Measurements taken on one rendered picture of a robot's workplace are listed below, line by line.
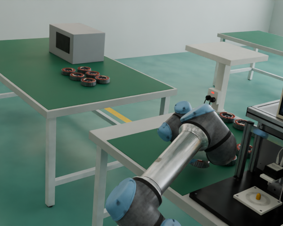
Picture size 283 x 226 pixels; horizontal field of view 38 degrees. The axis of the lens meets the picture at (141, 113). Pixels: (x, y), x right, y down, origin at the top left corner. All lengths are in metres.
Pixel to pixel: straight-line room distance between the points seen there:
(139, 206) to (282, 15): 8.38
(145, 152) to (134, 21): 4.80
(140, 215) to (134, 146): 1.06
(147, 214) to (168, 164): 0.18
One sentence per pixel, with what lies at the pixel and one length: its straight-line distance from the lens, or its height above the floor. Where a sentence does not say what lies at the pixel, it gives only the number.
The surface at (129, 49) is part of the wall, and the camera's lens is 6.88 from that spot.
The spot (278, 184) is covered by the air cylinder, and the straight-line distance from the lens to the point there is 1.96.
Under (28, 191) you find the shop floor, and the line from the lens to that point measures 3.20.
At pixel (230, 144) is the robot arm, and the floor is 1.15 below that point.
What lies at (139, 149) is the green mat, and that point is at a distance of 2.19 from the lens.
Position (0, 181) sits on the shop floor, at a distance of 3.33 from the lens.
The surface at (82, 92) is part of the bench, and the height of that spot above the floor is 0.75.
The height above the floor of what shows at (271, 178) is 0.88.
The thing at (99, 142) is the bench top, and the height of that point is 0.72.
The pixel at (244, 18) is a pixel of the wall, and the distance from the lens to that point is 8.79.
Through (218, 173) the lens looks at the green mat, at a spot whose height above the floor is 0.75.
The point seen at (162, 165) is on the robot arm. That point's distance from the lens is 1.27.
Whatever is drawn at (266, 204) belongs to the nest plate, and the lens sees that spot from 1.88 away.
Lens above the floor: 1.75
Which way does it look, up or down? 22 degrees down
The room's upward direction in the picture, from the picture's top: 6 degrees clockwise
